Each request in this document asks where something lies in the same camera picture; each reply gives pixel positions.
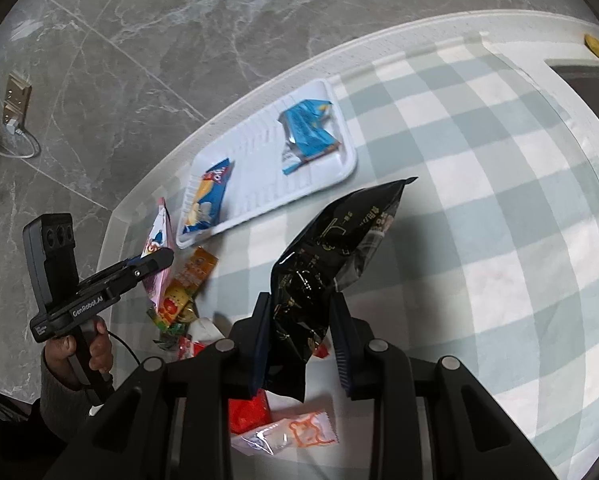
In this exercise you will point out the small red and white packet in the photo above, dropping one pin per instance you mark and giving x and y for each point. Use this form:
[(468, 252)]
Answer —
[(185, 349)]

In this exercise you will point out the white plastic tray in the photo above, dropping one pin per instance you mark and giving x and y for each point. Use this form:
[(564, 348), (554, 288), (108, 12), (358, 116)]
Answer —
[(259, 170)]

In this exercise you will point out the person's left forearm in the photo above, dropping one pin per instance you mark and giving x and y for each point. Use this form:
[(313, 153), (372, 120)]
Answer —
[(62, 405)]

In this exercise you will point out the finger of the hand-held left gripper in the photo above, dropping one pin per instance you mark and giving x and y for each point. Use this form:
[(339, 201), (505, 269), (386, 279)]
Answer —
[(152, 262)]

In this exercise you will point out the glossy red snack packet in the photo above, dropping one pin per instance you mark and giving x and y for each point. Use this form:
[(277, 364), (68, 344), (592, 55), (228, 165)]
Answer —
[(247, 410)]

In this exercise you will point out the wall socket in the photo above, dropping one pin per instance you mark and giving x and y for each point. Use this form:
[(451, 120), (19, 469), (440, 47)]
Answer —
[(17, 95)]

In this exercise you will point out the light blue snack packet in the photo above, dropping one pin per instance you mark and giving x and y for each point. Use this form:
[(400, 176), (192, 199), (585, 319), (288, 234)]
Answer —
[(304, 130)]

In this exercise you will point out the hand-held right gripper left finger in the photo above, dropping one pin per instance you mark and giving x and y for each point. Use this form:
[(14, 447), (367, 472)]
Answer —
[(260, 345)]

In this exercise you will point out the clear packet with orange print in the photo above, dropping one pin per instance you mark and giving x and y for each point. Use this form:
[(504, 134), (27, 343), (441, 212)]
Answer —
[(299, 435)]

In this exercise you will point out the black snack bag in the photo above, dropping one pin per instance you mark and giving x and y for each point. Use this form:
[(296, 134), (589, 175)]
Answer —
[(319, 260)]

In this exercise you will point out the person's left hand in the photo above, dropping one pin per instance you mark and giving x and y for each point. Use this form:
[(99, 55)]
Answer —
[(59, 355)]

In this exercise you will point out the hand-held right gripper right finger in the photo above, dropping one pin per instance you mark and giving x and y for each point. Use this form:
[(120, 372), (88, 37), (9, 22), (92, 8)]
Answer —
[(342, 350)]

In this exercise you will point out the small white snack packet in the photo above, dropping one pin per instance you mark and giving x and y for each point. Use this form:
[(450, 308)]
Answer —
[(204, 330)]

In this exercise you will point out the red and yellow snack packet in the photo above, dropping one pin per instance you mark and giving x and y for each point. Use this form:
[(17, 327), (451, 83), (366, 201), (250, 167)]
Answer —
[(172, 305)]

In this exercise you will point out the small red candy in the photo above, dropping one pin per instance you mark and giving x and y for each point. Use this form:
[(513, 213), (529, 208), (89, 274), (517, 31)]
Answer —
[(321, 350)]

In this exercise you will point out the dark grey metal basin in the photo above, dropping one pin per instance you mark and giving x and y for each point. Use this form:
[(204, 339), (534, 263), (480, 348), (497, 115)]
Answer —
[(594, 90)]

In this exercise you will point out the green snack packet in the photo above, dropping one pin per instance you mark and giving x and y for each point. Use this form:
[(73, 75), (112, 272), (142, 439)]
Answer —
[(172, 334)]

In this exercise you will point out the checkered tablecloth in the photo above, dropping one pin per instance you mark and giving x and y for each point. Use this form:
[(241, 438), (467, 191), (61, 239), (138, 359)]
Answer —
[(479, 210)]

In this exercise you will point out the orange snack packet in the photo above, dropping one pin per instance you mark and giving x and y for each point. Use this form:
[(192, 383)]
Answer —
[(197, 267)]

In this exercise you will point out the pink snack packet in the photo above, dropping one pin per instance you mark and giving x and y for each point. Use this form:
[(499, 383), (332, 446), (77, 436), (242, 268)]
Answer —
[(159, 230)]

